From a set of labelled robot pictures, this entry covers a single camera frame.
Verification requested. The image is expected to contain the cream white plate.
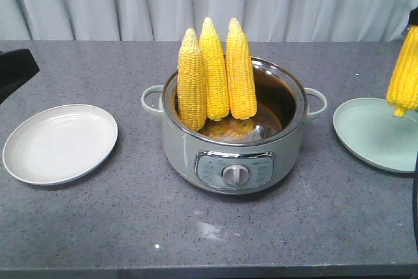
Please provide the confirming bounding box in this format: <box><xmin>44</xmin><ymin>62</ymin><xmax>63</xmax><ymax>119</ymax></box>
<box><xmin>2</xmin><ymin>104</ymin><xmax>118</xmax><ymax>186</ymax></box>

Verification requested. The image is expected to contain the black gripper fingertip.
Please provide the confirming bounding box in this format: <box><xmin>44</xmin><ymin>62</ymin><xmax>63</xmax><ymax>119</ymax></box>
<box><xmin>408</xmin><ymin>8</ymin><xmax>418</xmax><ymax>25</ymax></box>

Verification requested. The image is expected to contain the green electric cooking pot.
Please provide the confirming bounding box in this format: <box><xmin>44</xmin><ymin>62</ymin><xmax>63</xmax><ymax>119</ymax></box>
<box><xmin>141</xmin><ymin>57</ymin><xmax>328</xmax><ymax>195</ymax></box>

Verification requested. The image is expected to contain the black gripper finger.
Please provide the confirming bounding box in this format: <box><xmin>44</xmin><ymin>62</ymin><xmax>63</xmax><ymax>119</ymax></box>
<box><xmin>0</xmin><ymin>48</ymin><xmax>40</xmax><ymax>103</ymax></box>

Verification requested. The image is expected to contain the bright yellow corn cob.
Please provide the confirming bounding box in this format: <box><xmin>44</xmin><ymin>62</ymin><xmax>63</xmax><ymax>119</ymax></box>
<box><xmin>386</xmin><ymin>25</ymin><xmax>417</xmax><ymax>117</ymax></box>

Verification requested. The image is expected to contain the pale yellow corn cob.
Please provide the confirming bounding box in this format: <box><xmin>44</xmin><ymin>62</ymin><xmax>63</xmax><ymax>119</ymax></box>
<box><xmin>177</xmin><ymin>28</ymin><xmax>206</xmax><ymax>131</ymax></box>

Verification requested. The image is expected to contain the black cable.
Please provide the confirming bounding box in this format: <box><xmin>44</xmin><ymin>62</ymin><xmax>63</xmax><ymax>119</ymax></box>
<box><xmin>411</xmin><ymin>151</ymin><xmax>418</xmax><ymax>273</ymax></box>

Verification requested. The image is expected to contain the light green plate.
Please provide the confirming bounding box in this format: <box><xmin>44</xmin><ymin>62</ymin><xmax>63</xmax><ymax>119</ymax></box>
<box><xmin>333</xmin><ymin>97</ymin><xmax>417</xmax><ymax>173</ymax></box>

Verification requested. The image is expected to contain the white pleated curtain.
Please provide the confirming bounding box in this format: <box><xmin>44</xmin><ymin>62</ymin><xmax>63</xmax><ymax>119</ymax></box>
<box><xmin>1</xmin><ymin>0</ymin><xmax>417</xmax><ymax>42</ymax></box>

